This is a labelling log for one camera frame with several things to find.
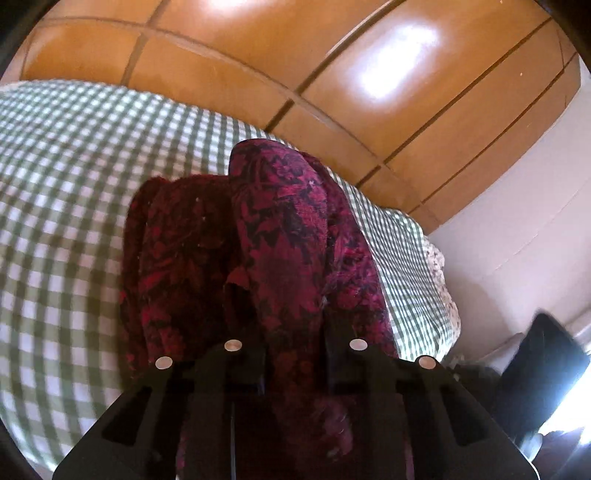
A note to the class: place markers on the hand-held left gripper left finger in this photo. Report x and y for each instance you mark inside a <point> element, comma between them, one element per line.
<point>244,353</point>

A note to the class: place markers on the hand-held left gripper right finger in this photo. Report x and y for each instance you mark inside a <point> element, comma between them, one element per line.
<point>339,344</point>

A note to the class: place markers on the maroon patterned garment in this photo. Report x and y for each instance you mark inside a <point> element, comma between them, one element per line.
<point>277,240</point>

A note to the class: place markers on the floral pillow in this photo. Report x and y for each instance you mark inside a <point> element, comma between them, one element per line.
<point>445,295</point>

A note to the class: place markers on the green white checked bed sheet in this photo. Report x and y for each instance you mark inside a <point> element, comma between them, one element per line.
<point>69,207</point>

